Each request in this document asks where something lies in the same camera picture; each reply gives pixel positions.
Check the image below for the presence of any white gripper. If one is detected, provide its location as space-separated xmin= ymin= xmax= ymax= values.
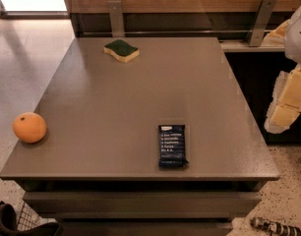
xmin=262 ymin=6 xmax=301 ymax=134

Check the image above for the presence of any green and yellow sponge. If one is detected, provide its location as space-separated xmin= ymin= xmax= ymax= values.
xmin=103 ymin=39 xmax=140 ymax=63

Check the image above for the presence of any dark blue snack bar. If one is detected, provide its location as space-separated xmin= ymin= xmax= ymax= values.
xmin=158 ymin=125 xmax=188 ymax=168

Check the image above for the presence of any black and silver cylindrical tool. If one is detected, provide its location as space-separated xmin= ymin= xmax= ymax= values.
xmin=251 ymin=217 xmax=301 ymax=236

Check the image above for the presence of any orange fruit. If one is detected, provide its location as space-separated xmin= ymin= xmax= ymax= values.
xmin=13 ymin=112 xmax=47 ymax=144

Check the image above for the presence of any black chair with mesh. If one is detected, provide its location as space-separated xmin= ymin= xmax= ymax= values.
xmin=0 ymin=202 xmax=63 ymax=236

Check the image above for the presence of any right metal bracket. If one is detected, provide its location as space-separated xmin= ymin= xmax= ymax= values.
xmin=247 ymin=0 xmax=277 ymax=47

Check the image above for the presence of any metal bracket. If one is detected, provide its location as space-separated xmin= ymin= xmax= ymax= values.
xmin=107 ymin=0 xmax=125 ymax=37
xmin=247 ymin=0 xmax=277 ymax=47

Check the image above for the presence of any left metal bracket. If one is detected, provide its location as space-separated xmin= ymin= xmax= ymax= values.
xmin=107 ymin=0 xmax=125 ymax=37

